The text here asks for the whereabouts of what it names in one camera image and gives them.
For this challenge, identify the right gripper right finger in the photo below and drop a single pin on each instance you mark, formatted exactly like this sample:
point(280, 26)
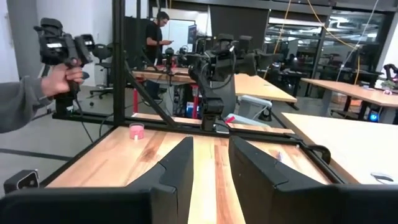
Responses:
point(311, 205)

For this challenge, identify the person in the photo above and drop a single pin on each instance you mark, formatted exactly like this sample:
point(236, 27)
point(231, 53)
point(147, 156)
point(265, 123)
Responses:
point(154, 34)

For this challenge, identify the black aluminium table frame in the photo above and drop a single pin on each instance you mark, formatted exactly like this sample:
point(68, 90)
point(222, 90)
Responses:
point(118, 62)

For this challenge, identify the pink tape roll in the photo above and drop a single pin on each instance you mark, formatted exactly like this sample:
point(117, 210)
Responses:
point(136, 131)

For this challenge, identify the person's hand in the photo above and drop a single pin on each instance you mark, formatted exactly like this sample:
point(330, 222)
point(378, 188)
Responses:
point(57, 81)

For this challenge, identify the wooden background table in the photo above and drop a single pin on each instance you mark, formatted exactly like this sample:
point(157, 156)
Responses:
point(351, 90)
point(261, 87)

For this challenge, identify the tan laminate desk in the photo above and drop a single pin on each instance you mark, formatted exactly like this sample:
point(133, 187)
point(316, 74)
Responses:
point(342, 143)

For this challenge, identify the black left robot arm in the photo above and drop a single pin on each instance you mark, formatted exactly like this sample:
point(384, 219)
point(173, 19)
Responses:
point(211, 105)

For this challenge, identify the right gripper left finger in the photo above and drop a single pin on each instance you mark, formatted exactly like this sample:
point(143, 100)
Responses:
point(109, 205)

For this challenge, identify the grey and black office chair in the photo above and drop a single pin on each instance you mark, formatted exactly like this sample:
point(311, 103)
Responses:
point(252, 104)

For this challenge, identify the person's forearm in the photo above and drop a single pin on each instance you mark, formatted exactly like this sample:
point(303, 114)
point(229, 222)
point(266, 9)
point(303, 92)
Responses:
point(18, 102)

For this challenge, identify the black table-level camera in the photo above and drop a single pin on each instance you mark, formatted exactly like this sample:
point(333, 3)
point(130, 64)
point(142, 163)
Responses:
point(21, 182)

